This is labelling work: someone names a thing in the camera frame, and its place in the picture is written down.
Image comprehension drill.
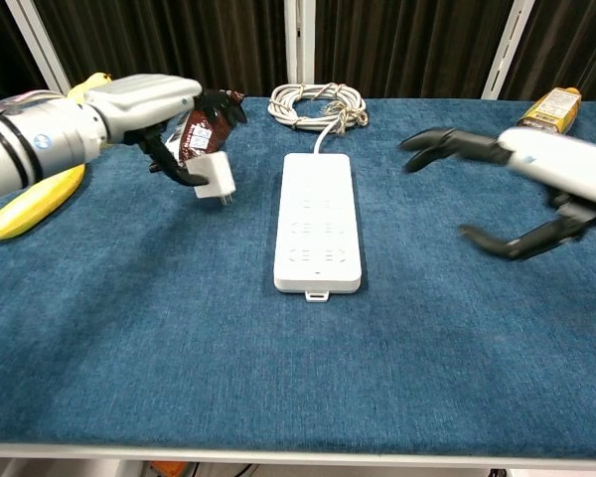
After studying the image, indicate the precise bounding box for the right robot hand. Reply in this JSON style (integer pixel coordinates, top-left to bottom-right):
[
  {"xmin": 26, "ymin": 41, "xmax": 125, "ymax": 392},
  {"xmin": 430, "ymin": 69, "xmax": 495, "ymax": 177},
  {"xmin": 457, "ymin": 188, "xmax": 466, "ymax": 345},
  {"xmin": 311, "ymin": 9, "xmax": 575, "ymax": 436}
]
[{"xmin": 398, "ymin": 126, "xmax": 596, "ymax": 262}]

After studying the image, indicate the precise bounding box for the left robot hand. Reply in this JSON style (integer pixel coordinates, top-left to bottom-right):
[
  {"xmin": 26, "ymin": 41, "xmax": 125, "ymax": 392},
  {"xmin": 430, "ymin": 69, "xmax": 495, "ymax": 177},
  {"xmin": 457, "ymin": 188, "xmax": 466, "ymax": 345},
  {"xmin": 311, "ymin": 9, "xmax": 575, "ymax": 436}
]
[{"xmin": 81, "ymin": 73, "xmax": 249, "ymax": 189}]

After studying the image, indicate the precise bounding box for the white plug adapter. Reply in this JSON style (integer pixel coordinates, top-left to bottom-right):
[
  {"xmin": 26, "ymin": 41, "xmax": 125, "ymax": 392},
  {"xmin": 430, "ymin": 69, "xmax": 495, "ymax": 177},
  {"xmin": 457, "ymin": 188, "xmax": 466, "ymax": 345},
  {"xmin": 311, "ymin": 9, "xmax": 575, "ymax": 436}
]
[{"xmin": 186, "ymin": 151, "xmax": 237, "ymax": 208}]

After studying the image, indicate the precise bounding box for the white power strip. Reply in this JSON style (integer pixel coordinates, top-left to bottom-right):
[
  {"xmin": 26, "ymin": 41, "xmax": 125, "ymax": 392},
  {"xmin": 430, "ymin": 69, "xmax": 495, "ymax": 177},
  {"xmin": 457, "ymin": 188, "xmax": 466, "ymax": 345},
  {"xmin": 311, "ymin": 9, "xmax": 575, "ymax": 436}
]
[{"xmin": 272, "ymin": 152, "xmax": 365, "ymax": 303}]

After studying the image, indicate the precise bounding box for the yellow-labelled drink bottle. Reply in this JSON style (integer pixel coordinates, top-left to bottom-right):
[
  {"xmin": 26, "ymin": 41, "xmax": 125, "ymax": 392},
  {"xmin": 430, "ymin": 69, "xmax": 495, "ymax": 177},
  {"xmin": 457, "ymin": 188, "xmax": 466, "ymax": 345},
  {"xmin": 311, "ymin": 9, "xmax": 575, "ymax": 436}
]
[{"xmin": 515, "ymin": 86, "xmax": 584, "ymax": 136}]

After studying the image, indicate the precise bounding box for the brown snack wrapper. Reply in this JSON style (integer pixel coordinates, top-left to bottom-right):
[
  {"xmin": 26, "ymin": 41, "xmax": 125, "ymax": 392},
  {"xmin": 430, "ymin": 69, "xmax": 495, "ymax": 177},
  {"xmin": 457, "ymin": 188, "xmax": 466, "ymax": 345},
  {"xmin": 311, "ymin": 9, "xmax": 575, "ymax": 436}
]
[{"xmin": 164, "ymin": 89, "xmax": 245, "ymax": 166}]

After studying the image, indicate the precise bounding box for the black pleated curtain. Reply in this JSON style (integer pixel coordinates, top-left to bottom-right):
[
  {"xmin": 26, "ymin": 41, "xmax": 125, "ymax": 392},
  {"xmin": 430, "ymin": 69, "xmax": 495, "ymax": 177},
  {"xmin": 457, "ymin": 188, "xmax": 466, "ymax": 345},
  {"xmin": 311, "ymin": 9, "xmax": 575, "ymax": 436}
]
[{"xmin": 0, "ymin": 0, "xmax": 596, "ymax": 108}]

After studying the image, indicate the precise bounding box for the yellow banana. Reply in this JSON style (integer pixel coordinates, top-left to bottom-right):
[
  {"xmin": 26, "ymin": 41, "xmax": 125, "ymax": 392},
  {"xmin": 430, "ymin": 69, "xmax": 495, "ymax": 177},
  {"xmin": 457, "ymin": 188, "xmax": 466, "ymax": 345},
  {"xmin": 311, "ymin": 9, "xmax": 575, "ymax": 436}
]
[{"xmin": 0, "ymin": 162, "xmax": 87, "ymax": 242}]

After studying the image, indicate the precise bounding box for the blue table mat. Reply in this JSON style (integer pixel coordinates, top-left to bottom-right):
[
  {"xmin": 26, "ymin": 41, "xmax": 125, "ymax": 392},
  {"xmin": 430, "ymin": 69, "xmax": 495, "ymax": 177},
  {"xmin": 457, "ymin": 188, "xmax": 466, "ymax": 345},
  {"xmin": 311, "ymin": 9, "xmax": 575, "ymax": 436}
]
[{"xmin": 0, "ymin": 96, "xmax": 596, "ymax": 461}]

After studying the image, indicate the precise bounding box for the white frame post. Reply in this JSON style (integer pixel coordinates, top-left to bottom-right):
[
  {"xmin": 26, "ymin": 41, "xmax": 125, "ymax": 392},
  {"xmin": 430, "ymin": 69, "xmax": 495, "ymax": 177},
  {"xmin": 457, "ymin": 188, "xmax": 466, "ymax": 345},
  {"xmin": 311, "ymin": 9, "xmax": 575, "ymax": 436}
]
[
  {"xmin": 481, "ymin": 0, "xmax": 535, "ymax": 100},
  {"xmin": 4, "ymin": 0, "xmax": 74, "ymax": 95},
  {"xmin": 283, "ymin": 0, "xmax": 317, "ymax": 98}
]

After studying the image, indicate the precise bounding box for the white cable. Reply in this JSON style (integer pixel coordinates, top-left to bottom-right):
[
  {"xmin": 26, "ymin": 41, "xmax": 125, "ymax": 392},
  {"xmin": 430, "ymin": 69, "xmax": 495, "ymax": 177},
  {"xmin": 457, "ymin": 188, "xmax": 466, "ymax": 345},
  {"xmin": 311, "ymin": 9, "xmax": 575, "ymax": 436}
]
[{"xmin": 268, "ymin": 82, "xmax": 371, "ymax": 155}]

